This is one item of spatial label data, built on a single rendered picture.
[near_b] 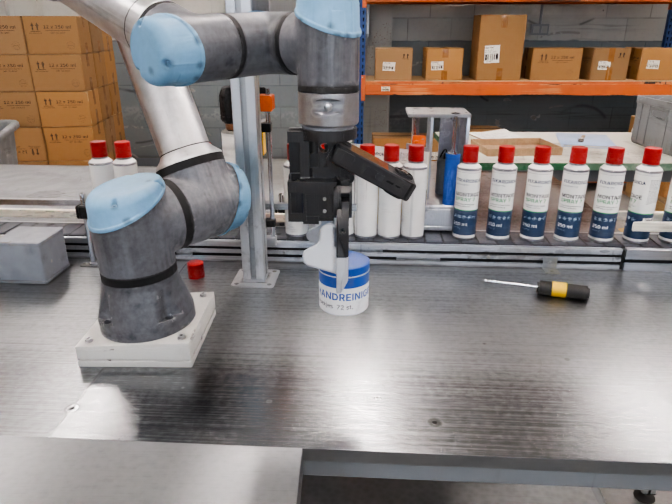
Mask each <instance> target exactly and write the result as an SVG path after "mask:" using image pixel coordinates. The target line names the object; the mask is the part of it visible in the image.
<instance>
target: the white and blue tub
mask: <svg viewBox="0 0 672 504"><path fill-rule="evenodd" d="M369 269H370V259H369V258H368V257H367V256H366V255H364V254H362V253H359V252H354V251H349V260H348V282H347V284H346V285H345V287H344V289H343V291H342V292H341V293H340V294H336V274H335V273H332V272H328V271H324V270H321V269H319V305H320V307H321V309H322V310H323V311H325V312H326V313H328V314H331V315H336V316H353V315H357V314H360V313H362V312H363V311H365V310H366V309H367V307H368V298H369Z"/></svg>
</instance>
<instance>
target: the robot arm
mask: <svg viewBox="0 0 672 504"><path fill-rule="evenodd" d="M48 1H52V2H61V3H63V4H64V5H66V6H67V7H69V8H70V9H72V10H73V11H74V12H76V13H77V14H79V15H80V16H82V17H83V18H85V19H86V20H88V21H89V22H91V23H92V24H94V25H95V26H97V27H98V28H100V29H101V30H103V31H104V32H106V33H107V34H109V35H110V36H111V37H113V38H114V39H116V41H117V44H118V46H119V49H120V52H121V54H122V57H123V60H124V62H125V65H126V68H127V70H128V73H129V76H130V79H131V81H132V84H133V87H134V89H135V92H136V95H137V97H138V100H139V103H140V105H141V108H142V111H143V113H144V116H145V119H146V122H147V124H148V127H149V130H150V132H151V135H152V138H153V140H154V143H155V146H156V148H157V151H158V154H159V156H160V162H159V164H158V166H157V168H156V170H155V172H156V174H155V173H136V174H134V175H125V176H122V177H118V178H115V179H112V180H109V181H107V182H105V183H103V184H101V185H99V186H97V187H96V188H95V189H93V190H92V191H91V192H90V194H89V195H88V196H87V199H86V211H87V217H88V219H87V226H88V229H89V230H90V232H91V237H92V241H93V246H94V250H95V255H96V259H97V263H98V268H99V272H100V277H101V281H102V291H101V298H100V305H99V312H98V323H99V327H100V331H101V334H102V335H103V336H104V337H105V338H106V339H108V340H111V341H114V342H118V343H144V342H150V341H154V340H158V339H162V338H165V337H168V336H170V335H173V334H175V333H177V332H179V331H181V330H182V329H184V328H185V327H187V326H188V325H189V324H190V323H191V322H192V321H193V319H194V317H195V315H196V310H195V304H194V300H193V297H192V295H191V293H190V292H189V290H188V288H187V286H186V284H185V283H184V281H183V279H182V277H181V275H180V274H179V272H178V268H177V262H176V256H175V251H176V250H179V249H182V248H185V247H188V246H190V245H193V244H196V243H199V242H202V241H204V240H207V239H210V238H213V237H216V236H221V235H224V234H226V233H227V232H229V231H231V230H233V229H235V228H238V227H239V226H241V225H242V224H243V223H244V222H245V220H246V218H247V217H248V213H249V210H250V207H251V190H250V185H249V182H248V179H247V177H246V175H245V173H244V172H243V170H241V169H239V166H238V165H236V164H234V163H231V162H226V161H225V158H224V155H223V152H222V150H221V149H219V148H217V147H215V146H213V145H211V144H210V143H209V140H208V137H207V134H206V132H205V129H204V126H203V123H202V121H201V118H200V115H199V112H198V109H197V107H196V104H195V101H194V98H193V95H192V93H191V90H190V87H189V85H191V84H193V83H200V82H208V81H216V80H224V79H234V78H242V77H249V76H257V75H265V74H288V75H297V80H298V118H299V123H300V124H301V125H302V127H289V131H287V143H289V170H290V173H289V175H288V182H287V189H288V222H303V224H319V221H321V224H320V225H319V226H316V227H314V228H311V229H309V230H308V231H307V233H306V237H307V239H308V240H309V241H310V242H313V243H316V245H314V246H312V247H310V248H308V249H306V250H305V251H304V252H303V256H302V258H303V262H304V263H305V264H306V265H307V266H310V267H313V268H317V269H321V270H324V271H328V272H332V273H335V274H336V294H340V293H341V292H342V291H343V289H344V287H345V285H346V284H347V282H348V260H349V218H352V182H353V181H354V179H355V178H354V174H355V175H357V176H358V177H360V178H362V179H364V180H366V181H368V182H370V183H372V184H374V185H375V186H377V187H379V188H381V189H383V190H384V191H385V192H386V193H388V194H389V195H391V196H393V197H395V198H397V199H402V200H404V201H408V200H409V198H410V197H411V195H412V193H413V192H414V190H415V188H416V184H415V180H414V178H413V176H412V174H410V173H409V172H407V171H406V170H404V169H402V168H399V167H397V166H396V167H394V166H392V165H390V164H388V163H386V162H385V161H383V160H381V159H379V158H377V157H375V156H373V155H372V154H370V153H368V152H366V151H364V150H362V149H360V148H359V147H357V146H355V145H353V144H351V143H349V142H347V141H350V140H354V139H356V138H357V126H355V125H357V124H358V122H359V63H360V36H361V34H362V30H361V28H360V9H359V0H296V8H295V10H294V11H280V12H266V11H259V10H255V11H249V12H242V13H205V14H199V13H193V12H191V11H189V10H187V9H185V8H184V7H182V6H180V5H178V4H176V3H174V2H173V1H171V0H48ZM323 143H325V145H324V147H325V149H323V148H321V146H320V145H321V144H323ZM336 217H337V225H335V220H334V218H336Z"/></svg>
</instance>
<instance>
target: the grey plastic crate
mask: <svg viewBox="0 0 672 504"><path fill-rule="evenodd" d="M637 103H638V104H637V109H636V114H635V120H634V125H633V130H632V135H631V141H632V142H633V143H635V144H638V145H641V146H644V147H649V146H653V147H660V148H662V149H663V151H662V153H663V154H666V155H669V156H672V95H638V97H637Z"/></svg>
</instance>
